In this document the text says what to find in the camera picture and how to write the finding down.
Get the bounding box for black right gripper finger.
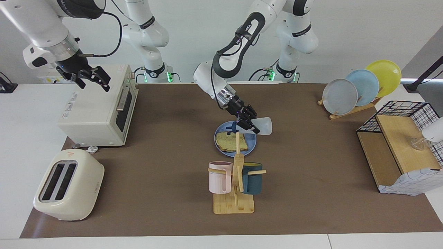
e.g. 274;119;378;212
69;73;86;89
88;66;111;92

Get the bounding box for translucent bottle with navy cap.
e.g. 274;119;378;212
227;117;273;136

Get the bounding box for slice of toast bread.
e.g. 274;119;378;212
215;131;249;153

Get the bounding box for blue round plate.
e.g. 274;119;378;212
214;121;257;157

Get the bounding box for grey plate in rack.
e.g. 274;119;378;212
322;79;358;116

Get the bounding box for wooden plate rack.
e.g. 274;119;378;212
317;97;383;120

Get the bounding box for light blue plate in rack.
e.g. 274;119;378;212
345;69;380;107

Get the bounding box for yellow plate in rack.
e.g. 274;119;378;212
365;60;402;98

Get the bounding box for white toaster oven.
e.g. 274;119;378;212
57;64;139;147

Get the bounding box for dark teal mug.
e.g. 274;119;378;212
241;162;263;195

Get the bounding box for pink mug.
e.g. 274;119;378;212
209;161;233;194

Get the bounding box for black stand foot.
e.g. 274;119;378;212
0;72;18;94

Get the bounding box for wooden mug tree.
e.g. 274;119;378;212
208;131;267;214

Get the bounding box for brown table mat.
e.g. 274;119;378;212
20;83;443;238

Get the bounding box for cream two-slot toaster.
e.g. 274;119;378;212
33;149;105;222

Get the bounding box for clear glass cup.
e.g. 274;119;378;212
411;137;427;151

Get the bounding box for white checkered cloth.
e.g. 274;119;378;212
378;168;443;196

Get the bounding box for white cylindrical object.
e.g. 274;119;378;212
422;117;443;143

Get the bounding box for white wall power outlet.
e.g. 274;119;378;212
37;67;75;84

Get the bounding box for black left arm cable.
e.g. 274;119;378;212
211;31;250;108

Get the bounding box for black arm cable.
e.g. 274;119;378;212
78;10;123;57
211;31;250;108

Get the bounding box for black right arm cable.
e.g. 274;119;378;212
78;10;123;57

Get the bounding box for wooden shelf with wire frame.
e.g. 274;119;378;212
356;100;443;194

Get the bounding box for black camera stand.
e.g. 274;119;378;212
403;55;443;93

